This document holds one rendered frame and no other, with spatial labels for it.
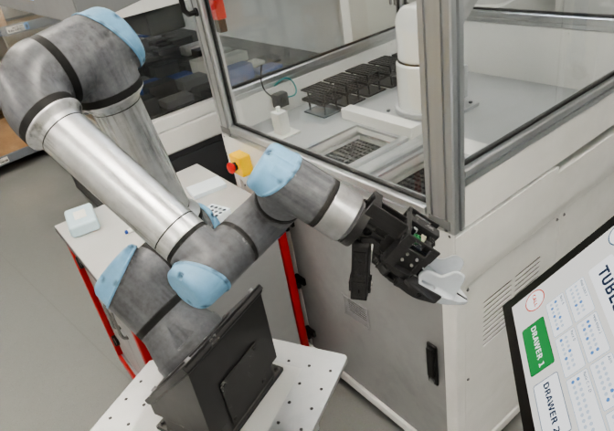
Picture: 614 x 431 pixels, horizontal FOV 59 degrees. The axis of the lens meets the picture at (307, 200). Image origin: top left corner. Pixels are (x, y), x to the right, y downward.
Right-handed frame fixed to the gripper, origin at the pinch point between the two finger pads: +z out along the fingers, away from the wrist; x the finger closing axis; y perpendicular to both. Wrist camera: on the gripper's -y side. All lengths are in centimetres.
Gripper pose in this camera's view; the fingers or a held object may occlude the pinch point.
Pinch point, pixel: (456, 299)
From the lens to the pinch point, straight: 83.8
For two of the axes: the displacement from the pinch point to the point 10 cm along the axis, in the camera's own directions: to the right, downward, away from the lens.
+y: 5.1, -6.8, -5.3
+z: 8.4, 5.2, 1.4
